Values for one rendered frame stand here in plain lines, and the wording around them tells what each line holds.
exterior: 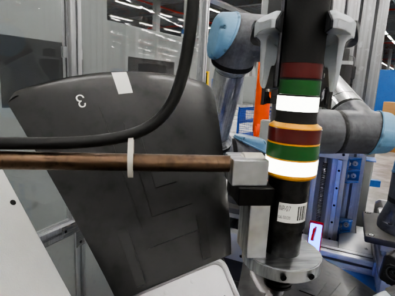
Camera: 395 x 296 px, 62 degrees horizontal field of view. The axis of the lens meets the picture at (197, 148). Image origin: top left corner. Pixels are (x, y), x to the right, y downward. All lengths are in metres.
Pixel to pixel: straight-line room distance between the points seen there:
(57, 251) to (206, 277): 0.84
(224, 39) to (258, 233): 0.61
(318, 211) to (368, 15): 0.67
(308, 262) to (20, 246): 0.35
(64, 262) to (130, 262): 0.85
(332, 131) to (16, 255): 0.48
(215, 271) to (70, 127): 0.19
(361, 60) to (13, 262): 1.11
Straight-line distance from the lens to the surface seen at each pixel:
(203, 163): 0.26
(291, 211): 0.29
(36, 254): 0.50
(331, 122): 0.57
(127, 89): 0.38
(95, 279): 1.29
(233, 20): 0.84
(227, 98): 0.93
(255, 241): 0.29
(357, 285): 0.57
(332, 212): 1.21
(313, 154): 0.28
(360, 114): 0.61
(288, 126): 0.27
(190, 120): 0.36
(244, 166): 0.26
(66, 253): 1.14
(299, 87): 0.27
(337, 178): 1.18
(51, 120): 0.35
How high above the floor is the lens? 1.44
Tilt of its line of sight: 11 degrees down
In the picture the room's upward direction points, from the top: 3 degrees clockwise
